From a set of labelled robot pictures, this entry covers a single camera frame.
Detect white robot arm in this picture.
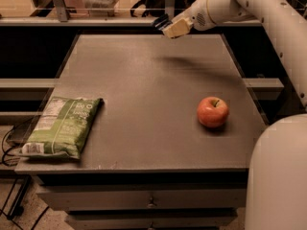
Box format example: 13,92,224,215
162,0,307,230

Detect red apple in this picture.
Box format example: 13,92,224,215
197,97,229,128

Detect black cables on left floor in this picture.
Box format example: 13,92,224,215
0,117,51,230

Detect grey drawer cabinet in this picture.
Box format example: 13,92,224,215
17,34,282,230

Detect black bag on shelf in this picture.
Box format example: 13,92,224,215
130,0,196,17

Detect clear plastic container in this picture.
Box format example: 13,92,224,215
83,0,119,17

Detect blue rxbar blueberry bar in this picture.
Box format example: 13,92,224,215
152,13,172,31

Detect green jalapeno chip bag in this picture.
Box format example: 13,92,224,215
19,97,104,159

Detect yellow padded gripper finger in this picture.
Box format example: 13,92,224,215
162,18,193,38

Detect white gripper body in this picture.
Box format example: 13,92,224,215
172,0,216,31

